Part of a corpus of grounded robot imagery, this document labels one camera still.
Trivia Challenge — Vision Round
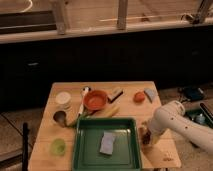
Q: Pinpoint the dark red grape bunch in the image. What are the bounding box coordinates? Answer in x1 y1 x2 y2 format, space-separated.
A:
141 122 151 145

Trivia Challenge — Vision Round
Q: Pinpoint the green plastic tray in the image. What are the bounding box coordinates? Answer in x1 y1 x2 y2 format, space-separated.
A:
72 118 142 171

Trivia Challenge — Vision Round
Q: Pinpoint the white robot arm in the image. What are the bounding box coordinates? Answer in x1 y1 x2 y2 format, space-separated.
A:
147 100 213 155

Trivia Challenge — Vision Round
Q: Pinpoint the red bowl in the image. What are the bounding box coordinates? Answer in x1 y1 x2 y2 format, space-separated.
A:
84 90 107 111

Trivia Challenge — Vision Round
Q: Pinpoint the orange tomato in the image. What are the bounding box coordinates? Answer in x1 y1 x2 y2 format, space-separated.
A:
133 91 145 103

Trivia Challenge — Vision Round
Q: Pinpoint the grey blue cloth piece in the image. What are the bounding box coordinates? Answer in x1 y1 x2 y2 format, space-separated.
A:
144 88 156 102

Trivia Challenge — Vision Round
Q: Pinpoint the blue sponge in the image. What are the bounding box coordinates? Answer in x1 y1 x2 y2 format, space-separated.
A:
99 132 116 155

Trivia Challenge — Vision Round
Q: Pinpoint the green storage bin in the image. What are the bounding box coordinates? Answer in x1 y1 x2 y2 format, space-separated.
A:
185 103 213 129

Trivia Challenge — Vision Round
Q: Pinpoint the black device on floor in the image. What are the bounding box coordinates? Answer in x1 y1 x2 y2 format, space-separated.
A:
181 87 204 102

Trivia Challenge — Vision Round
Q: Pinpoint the metal cup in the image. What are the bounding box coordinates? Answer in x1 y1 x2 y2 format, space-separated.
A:
53 111 67 127

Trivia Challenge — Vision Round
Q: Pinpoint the black pole stand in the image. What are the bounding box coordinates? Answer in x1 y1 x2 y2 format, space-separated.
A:
22 122 29 171

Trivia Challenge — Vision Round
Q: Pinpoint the white handled spatula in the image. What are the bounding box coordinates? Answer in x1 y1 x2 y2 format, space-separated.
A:
78 86 91 116

